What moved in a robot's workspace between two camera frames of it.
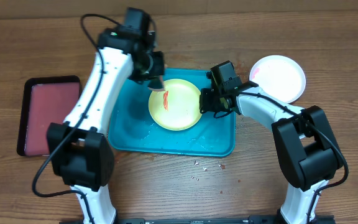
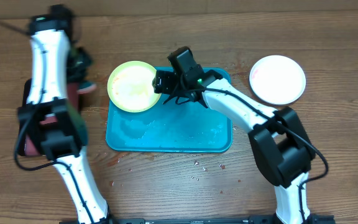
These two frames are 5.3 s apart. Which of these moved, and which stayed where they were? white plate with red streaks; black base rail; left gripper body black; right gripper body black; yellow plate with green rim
Moved: left gripper body black; yellow plate with green rim; right gripper body black
Stayed: black base rail; white plate with red streaks
